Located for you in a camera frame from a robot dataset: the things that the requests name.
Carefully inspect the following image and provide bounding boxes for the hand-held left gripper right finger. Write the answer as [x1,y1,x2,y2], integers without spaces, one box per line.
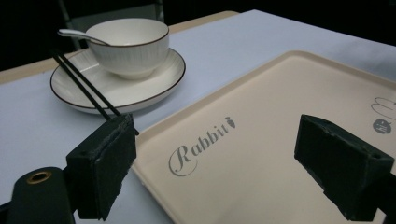
[293,114,395,222]

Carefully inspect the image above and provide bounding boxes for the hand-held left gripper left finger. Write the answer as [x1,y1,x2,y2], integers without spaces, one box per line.
[65,113,137,221]

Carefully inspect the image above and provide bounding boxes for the white plate with dark rim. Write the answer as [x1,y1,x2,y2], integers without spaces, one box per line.
[49,47,187,115]

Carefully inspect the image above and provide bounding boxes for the black chopstick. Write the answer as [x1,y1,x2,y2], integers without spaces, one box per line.
[51,52,112,121]
[57,51,140,136]

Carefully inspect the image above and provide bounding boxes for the beige plastic tray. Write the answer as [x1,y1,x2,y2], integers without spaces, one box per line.
[131,49,396,224]

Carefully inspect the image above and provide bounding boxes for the white ribbed bowl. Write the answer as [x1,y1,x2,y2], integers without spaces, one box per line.
[85,17,171,80]

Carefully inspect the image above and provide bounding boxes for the white ceramic spoon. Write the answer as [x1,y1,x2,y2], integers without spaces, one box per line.
[57,28,110,47]

